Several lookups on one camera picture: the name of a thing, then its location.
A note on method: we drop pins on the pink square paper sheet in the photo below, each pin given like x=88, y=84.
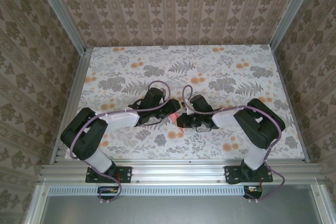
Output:
x=173, y=117

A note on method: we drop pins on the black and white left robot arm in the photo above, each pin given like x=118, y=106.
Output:
x=123, y=119

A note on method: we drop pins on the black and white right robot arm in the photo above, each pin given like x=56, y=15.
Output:
x=224, y=119

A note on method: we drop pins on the floral patterned table cover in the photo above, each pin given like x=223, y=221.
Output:
x=210, y=58

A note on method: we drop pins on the grey metal tray panel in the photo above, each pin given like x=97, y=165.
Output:
x=178, y=211

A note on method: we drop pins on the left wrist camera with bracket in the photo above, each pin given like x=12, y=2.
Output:
x=163, y=92

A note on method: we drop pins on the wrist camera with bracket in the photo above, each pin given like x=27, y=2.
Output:
x=163, y=92
x=187, y=104

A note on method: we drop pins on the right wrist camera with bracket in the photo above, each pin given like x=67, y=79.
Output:
x=187, y=104

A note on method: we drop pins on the aluminium mounting rail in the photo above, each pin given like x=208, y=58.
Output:
x=178, y=172

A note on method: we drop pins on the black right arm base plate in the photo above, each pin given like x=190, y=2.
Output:
x=229, y=174

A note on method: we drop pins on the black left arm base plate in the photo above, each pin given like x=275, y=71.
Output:
x=127, y=174

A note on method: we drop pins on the aluminium table side rail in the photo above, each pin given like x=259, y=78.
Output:
x=71, y=103
x=283, y=77

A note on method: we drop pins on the aluminium frame post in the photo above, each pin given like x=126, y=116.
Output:
x=61, y=11
x=292, y=11

